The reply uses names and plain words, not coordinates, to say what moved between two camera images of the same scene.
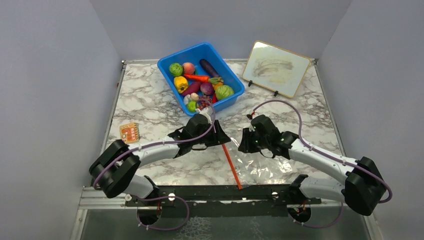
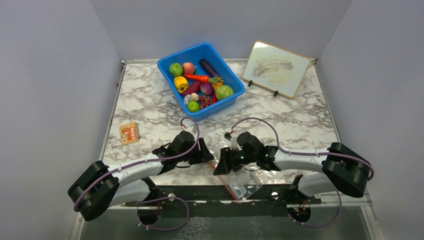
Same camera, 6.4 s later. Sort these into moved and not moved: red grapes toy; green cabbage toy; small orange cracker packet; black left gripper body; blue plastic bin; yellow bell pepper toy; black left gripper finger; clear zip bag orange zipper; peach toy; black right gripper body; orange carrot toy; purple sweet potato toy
Moved: black left gripper body; clear zip bag orange zipper; black left gripper finger; black right gripper body
Not moved: small orange cracker packet; blue plastic bin; yellow bell pepper toy; peach toy; purple sweet potato toy; orange carrot toy; green cabbage toy; red grapes toy
